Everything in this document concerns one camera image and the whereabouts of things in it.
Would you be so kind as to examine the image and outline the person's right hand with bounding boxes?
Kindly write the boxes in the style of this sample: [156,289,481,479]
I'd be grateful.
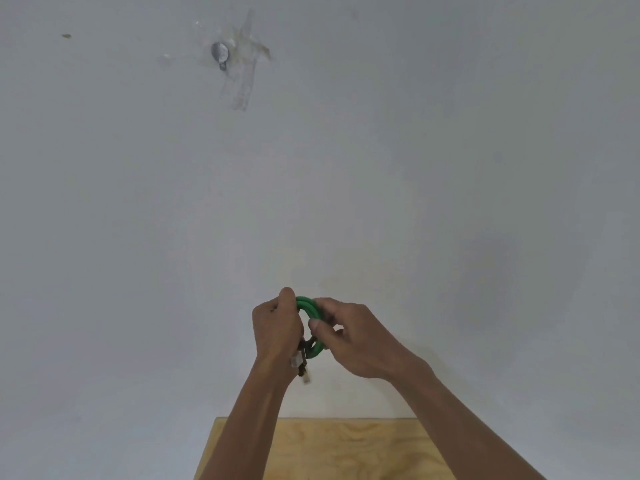
[307,297,436,383]

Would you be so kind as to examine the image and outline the metal wall hook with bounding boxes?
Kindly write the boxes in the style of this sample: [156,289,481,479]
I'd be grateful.
[211,40,231,71]

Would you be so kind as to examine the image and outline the taped wall hook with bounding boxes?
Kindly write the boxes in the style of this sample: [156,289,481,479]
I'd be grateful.
[161,8,273,113]

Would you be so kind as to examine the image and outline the person's right forearm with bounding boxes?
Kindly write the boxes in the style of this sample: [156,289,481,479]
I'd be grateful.
[387,359,549,480]

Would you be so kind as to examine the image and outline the green cable with black plugs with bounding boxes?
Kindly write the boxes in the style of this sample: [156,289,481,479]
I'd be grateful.
[289,296,333,385]

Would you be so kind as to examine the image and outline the person's left forearm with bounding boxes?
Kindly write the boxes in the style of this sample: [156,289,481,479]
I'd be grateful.
[197,357,301,480]

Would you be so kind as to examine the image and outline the person's left hand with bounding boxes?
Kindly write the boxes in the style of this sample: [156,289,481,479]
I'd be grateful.
[251,287,307,391]

